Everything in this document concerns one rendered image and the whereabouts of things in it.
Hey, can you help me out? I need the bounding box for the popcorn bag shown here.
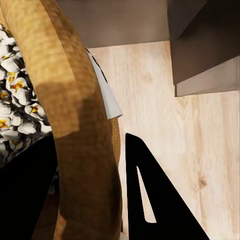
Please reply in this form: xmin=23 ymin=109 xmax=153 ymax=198
xmin=0 ymin=0 xmax=123 ymax=240

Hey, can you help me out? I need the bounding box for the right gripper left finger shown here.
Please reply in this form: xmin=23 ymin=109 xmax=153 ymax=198
xmin=0 ymin=135 xmax=58 ymax=240

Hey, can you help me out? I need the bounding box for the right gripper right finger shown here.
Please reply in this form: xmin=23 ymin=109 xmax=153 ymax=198
xmin=125 ymin=133 xmax=210 ymax=240

